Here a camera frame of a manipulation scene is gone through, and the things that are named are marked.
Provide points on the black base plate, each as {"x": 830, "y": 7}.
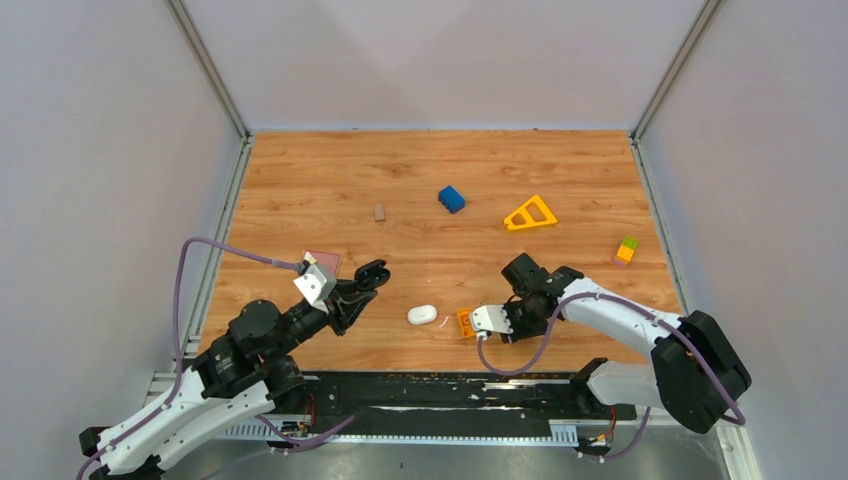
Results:
{"x": 443, "y": 405}

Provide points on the green orange small block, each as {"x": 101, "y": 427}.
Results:
{"x": 626, "y": 250}

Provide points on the white earbud charging case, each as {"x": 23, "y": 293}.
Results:
{"x": 423, "y": 314}

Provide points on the orange toy brick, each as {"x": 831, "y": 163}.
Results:
{"x": 464, "y": 321}

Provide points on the pink card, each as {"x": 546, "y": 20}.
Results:
{"x": 331, "y": 261}

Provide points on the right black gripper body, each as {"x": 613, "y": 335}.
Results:
{"x": 524, "y": 321}

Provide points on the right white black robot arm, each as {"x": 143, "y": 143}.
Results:
{"x": 693, "y": 372}

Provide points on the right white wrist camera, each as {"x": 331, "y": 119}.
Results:
{"x": 487, "y": 320}

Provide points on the blue toy block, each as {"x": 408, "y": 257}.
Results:
{"x": 451, "y": 199}

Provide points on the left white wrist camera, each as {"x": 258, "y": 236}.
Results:
{"x": 315, "y": 283}

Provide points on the yellow triangular plastic part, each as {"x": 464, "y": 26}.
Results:
{"x": 533, "y": 213}

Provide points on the black earbud charging case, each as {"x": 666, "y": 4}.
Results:
{"x": 371, "y": 276}

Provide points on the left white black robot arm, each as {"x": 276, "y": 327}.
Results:
{"x": 248, "y": 371}

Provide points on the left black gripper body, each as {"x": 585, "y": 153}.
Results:
{"x": 315, "y": 319}

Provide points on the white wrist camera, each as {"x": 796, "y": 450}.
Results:
{"x": 487, "y": 320}
{"x": 315, "y": 283}

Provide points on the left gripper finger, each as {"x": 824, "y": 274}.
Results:
{"x": 352, "y": 305}
{"x": 347, "y": 286}

